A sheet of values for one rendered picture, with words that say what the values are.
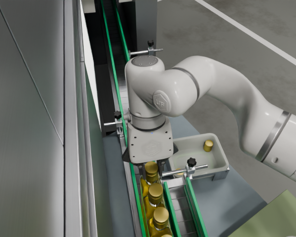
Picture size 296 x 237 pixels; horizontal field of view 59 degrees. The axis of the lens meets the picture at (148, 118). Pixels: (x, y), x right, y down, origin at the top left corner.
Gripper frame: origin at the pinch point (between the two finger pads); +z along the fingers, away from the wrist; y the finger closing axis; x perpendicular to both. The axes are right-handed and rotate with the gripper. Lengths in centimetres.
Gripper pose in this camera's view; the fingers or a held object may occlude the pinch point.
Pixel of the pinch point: (151, 168)
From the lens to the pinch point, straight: 66.5
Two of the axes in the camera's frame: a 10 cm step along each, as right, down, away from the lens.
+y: 9.8, -1.6, 1.2
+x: -1.9, -5.8, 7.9
